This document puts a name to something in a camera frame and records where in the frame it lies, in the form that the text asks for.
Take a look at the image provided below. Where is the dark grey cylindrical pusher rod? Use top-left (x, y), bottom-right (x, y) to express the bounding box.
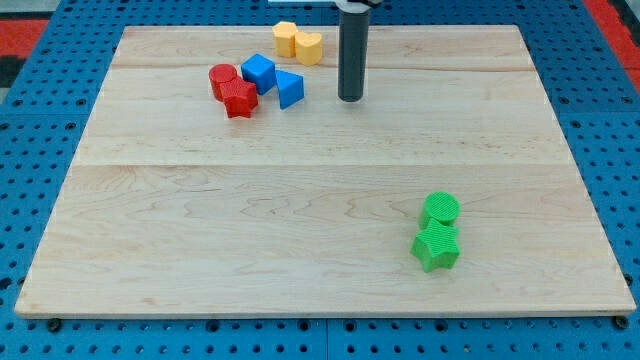
top-left (338, 7), bottom-right (370, 102)

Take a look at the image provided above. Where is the grey pusher mount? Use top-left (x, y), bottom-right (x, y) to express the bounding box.
top-left (334, 0), bottom-right (383, 12)

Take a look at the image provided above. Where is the blue cube block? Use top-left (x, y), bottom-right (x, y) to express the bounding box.
top-left (241, 53), bottom-right (276, 95)

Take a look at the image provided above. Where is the yellow heart block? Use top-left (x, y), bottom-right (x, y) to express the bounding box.
top-left (294, 32), bottom-right (323, 66)

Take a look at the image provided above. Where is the yellow hexagon block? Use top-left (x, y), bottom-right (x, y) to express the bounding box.
top-left (272, 21), bottom-right (298, 58)

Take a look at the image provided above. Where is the blue triangular prism block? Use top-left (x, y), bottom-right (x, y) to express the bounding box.
top-left (276, 70), bottom-right (305, 110)

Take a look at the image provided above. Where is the red star block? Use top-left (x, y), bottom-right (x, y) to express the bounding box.
top-left (220, 78), bottom-right (258, 118)

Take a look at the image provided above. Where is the red cylinder block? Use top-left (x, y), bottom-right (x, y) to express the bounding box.
top-left (208, 63), bottom-right (237, 102)

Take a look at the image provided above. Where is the green cylinder block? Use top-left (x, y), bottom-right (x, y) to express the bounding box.
top-left (418, 191), bottom-right (461, 229)

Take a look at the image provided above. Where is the light wooden board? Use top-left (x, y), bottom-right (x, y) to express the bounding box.
top-left (15, 25), bottom-right (636, 319)

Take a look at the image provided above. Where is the green star block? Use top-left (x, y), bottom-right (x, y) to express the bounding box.
top-left (410, 219), bottom-right (461, 273)

